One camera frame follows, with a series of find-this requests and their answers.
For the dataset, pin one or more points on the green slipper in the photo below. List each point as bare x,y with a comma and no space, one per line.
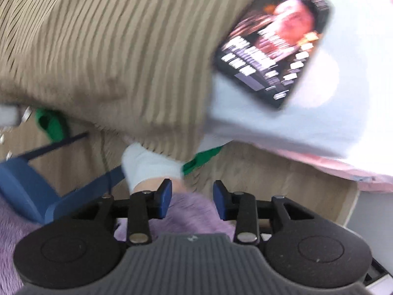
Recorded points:
201,159
52,124

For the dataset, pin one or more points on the white sock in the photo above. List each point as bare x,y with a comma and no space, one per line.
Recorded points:
147,166

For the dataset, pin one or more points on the striped brown long shirt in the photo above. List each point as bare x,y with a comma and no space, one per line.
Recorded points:
107,52

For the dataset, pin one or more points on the pink fitted sheet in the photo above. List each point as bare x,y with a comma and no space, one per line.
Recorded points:
377,178

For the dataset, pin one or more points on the purple fleece robe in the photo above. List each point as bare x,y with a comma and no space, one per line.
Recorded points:
190,212

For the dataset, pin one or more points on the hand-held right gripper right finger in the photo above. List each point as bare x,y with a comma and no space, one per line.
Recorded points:
219,196

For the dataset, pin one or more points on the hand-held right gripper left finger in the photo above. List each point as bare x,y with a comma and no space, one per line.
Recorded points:
164,196

